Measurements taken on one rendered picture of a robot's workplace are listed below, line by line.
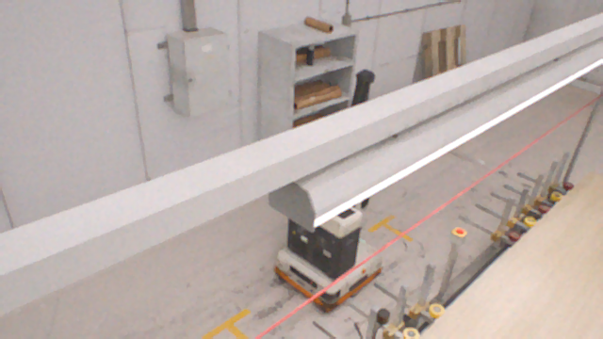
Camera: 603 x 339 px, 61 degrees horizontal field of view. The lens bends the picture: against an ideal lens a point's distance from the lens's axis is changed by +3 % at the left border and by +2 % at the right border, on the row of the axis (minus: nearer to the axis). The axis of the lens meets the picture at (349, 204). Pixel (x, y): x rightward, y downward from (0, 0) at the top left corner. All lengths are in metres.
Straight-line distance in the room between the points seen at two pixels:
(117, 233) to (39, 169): 3.51
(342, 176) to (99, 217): 0.43
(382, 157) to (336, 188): 0.15
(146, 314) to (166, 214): 3.35
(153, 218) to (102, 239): 0.06
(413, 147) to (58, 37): 3.13
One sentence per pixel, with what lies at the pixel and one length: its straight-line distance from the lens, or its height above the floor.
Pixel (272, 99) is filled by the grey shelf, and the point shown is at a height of 0.98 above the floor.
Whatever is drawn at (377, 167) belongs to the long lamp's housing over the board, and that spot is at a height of 2.36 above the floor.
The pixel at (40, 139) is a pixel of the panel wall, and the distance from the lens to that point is 4.09.
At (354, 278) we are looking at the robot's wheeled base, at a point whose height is 0.24.
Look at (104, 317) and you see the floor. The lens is 4.08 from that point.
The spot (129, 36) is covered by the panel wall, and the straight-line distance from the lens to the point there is 4.13.
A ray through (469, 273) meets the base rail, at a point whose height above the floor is 0.70.
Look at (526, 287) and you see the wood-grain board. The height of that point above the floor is 0.90.
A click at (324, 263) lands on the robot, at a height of 0.40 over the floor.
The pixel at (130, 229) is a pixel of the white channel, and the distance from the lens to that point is 0.67.
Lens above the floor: 2.85
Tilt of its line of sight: 34 degrees down
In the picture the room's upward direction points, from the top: 7 degrees clockwise
